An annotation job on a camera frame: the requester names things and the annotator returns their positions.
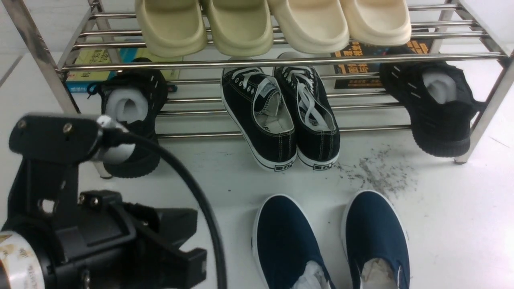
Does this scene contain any stainless steel shoe rack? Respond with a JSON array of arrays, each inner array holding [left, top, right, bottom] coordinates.
[[2, 0, 513, 164]]

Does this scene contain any olive foam slipper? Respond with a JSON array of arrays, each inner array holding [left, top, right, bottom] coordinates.
[[200, 0, 273, 57], [135, 0, 208, 57]]

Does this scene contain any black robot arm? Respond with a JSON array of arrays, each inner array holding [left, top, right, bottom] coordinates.
[[1, 190, 207, 289]]

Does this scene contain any right black canvas sneaker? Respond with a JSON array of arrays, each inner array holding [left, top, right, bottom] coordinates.
[[272, 66, 341, 171]]

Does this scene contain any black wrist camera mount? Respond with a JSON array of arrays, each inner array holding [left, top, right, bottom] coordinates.
[[7, 113, 136, 225]]

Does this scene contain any left black canvas sneaker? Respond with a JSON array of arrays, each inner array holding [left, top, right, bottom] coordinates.
[[220, 67, 297, 172]]

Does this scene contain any black mesh sneaker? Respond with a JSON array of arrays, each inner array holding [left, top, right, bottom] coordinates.
[[379, 61, 486, 157], [86, 68, 168, 179]]

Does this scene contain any left olive foam slipper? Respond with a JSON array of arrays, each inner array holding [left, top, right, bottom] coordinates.
[[135, 0, 208, 57]]

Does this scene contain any cream foam slipper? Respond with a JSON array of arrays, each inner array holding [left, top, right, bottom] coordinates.
[[267, 0, 349, 54], [340, 0, 412, 47]]

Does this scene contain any right black mesh sneaker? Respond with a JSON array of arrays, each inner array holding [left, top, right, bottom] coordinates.
[[379, 61, 486, 157]]

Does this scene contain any right cream foam slipper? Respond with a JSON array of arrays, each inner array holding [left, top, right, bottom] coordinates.
[[340, 0, 412, 47]]

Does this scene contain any navy slip-on shoe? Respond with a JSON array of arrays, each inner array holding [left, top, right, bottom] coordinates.
[[340, 190, 411, 289], [251, 194, 335, 289]]

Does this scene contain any yellow and blue book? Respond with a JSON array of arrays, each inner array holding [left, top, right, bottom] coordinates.
[[66, 45, 183, 93]]

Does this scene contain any black and orange book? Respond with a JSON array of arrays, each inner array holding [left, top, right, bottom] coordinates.
[[330, 39, 434, 89]]

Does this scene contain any right olive foam slipper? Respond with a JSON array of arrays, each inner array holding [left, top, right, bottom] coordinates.
[[200, 0, 273, 57]]

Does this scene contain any black cable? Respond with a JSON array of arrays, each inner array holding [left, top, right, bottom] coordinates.
[[102, 126, 228, 289]]

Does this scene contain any left black mesh sneaker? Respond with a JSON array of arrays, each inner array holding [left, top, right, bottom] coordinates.
[[86, 68, 168, 179]]

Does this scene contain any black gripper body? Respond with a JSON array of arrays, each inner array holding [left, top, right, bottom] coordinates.
[[53, 191, 207, 289]]

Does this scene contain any black canvas sneaker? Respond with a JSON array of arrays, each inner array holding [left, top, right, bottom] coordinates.
[[272, 66, 341, 171], [220, 67, 297, 172]]

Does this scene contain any left cream foam slipper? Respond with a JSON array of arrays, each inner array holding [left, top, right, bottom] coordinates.
[[267, 0, 349, 54]]

